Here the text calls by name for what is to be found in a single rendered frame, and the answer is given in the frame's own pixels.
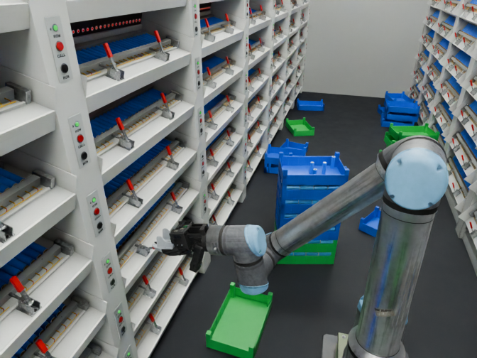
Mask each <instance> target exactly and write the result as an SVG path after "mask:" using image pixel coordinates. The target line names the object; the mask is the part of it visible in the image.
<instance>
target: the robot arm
mask: <svg viewBox="0 0 477 358"><path fill-rule="evenodd" d="M448 183H449V173H448V170H447V157H446V151H445V150H444V147H443V146H442V145H441V144H440V143H439V142H438V141H436V140H435V139H433V138H431V137H428V136H420V135H417V136H409V137H407V138H404V139H401V140H399V141H397V142H395V143H394V144H392V145H390V146H389V147H387V148H385V149H384V150H382V151H381V152H380V153H379V154H378V156H377V161H376V162H375V163H374V164H373V165H371V166H369V167H368V168H367V169H365V170H364V171H362V172H361V173H359V174H358V175H356V176H355V177H354V178H352V179H350V180H349V181H348V182H346V183H344V184H343V185H342V186H341V187H339V188H337V189H336V190H335V191H333V192H332V193H330V194H329V195H327V196H326V197H324V198H323V199H321V200H320V201H319V202H317V203H316V204H314V205H313V206H311V207H310V208H308V209H307V210H305V211H304V212H303V213H301V214H300V215H298V216H296V218H294V219H292V220H291V221H289V222H288V223H287V224H285V225H283V226H282V227H281V228H279V229H278V230H276V231H274V232H271V233H267V234H265V232H264V231H263V229H262V227H260V226H258V225H251V224H247V225H226V226H225V225H212V226H210V227H209V226H208V224H194V223H193V221H178V222H179V225H180V226H179V227H176V229H173V230H172V231H171V232H170V231H169V229H167V228H164V229H163V237H161V236H157V237H156V240H157V241H154V243H155V244H152V246H153V248H154V249H156V250H158V251H160V252H162V253H163V254H166V255H168V256H181V255H185V254H189V253H192V252H194V253H193V256H192V260H191V262H190V269H189V270H190V271H193V272H195V273H196V272H197V270H199V269H200V267H201V265H202V259H203V256H204V252H209V253H210V254H211V255H225V256H233V258H234V264H235V267H236V274H237V277H238V284H239V286H240V289H241V291H242V292H243V293H245V294H247V295H258V294H261V293H263V292H265V291H266V290H267V289H268V284H269V282H268V276H269V275H270V273H271V271H272V270H273V268H274V267H275V265H276V264H277V262H279V260H281V259H283V258H285V257H286V256H288V255H289V254H290V253H291V252H293V251H294V250H296V249H298V248H300V247H301V246H303V245H304V244H306V243H307V242H310V241H311V240H313V239H314V238H316V237H318V236H319V235H320V234H323V233H324V232H326V231H327V230H329V229H331V228H332V227H334V226H336V225H337V224H339V223H340V222H342V221H344V220H345V219H347V218H349V217H350V216H352V215H354V214H355V213H357V212H358V211H360V210H362V209H363V208H365V207H367V206H368V205H370V204H371V203H373V202H375V201H376V200H378V199H380V198H381V197H383V199H382V201H383V204H382V208H381V212H380V219H379V223H378V229H377V233H376V237H375V244H374V247H373V254H372V258H371V264H370V268H369V272H368V279H367V283H366V289H365V293H364V295H363V296H362V297H361V298H360V300H359V303H358V305H357V312H356V318H355V321H354V324H353V328H352V329H351V331H350V333H349V336H348V340H347V345H346V346H345V348H344V352H343V356H342V358H405V347H404V345H403V338H404V334H405V328H406V325H407V322H408V319H407V318H408V313H409V309H410V305H411V302H412V297H413V294H414V291H415V286H416V283H417V279H418V276H419V272H420V268H421V265H422V260H423V257H424V253H425V249H426V247H427V242H428V239H429V234H430V232H431V228H432V223H433V221H434V216H435V214H436V213H437V210H438V208H439V203H440V200H441V198H442V197H443V195H444V193H445V192H446V189H447V186H448ZM183 222H189V225H188V226H183V224H182V223H183Z"/></svg>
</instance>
